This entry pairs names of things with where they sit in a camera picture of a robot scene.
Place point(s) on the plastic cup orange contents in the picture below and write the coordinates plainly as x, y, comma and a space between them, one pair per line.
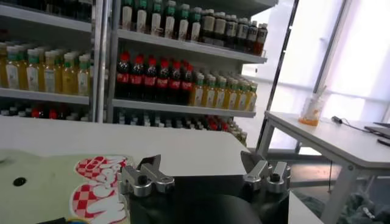
310, 109

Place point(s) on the red-cap cola bottle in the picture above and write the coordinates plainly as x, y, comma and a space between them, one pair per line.
186, 86
174, 84
123, 78
150, 81
163, 82
137, 79

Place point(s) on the dark bottle beige label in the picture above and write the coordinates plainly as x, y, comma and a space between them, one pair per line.
219, 31
208, 29

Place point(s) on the black slanted frame pole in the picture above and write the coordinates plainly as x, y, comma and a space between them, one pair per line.
277, 76

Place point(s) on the grey-blue crumpled cloth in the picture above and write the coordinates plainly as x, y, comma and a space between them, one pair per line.
359, 210

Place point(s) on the yellow juice bottle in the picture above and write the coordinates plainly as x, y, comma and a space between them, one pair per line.
2, 70
198, 94
68, 79
231, 98
32, 75
209, 95
83, 79
220, 97
242, 100
50, 77
251, 101
12, 73

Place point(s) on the dark laptop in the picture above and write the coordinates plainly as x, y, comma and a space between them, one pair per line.
379, 131

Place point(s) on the light green t-shirt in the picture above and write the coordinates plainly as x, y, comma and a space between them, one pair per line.
45, 194

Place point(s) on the green-cap dark tea bottle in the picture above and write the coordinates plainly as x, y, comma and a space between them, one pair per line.
195, 29
141, 19
182, 26
156, 21
169, 24
126, 16

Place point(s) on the dark bottle grey label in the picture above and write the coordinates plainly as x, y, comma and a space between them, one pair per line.
252, 37
230, 33
242, 35
261, 39

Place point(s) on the white table grey frame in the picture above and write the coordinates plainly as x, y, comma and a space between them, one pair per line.
335, 140

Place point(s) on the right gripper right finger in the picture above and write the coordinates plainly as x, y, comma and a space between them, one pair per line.
265, 176

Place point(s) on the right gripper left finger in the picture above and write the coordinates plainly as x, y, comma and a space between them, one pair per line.
146, 179

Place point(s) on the grey metal shelf rack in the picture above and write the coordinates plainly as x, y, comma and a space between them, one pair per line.
182, 109
45, 96

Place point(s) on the black power plug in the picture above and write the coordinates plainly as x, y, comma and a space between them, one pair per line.
336, 120

